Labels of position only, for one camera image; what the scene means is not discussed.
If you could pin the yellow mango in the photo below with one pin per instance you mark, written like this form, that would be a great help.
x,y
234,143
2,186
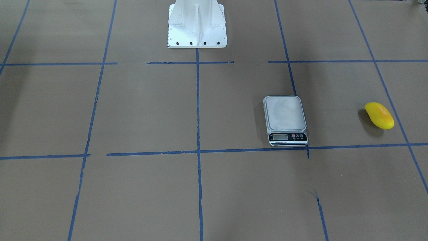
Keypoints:
x,y
379,115

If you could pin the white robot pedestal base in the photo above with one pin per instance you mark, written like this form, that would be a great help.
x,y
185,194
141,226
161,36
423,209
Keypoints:
x,y
196,24

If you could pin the silver digital kitchen scale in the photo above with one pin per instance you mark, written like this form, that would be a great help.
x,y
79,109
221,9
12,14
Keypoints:
x,y
285,121

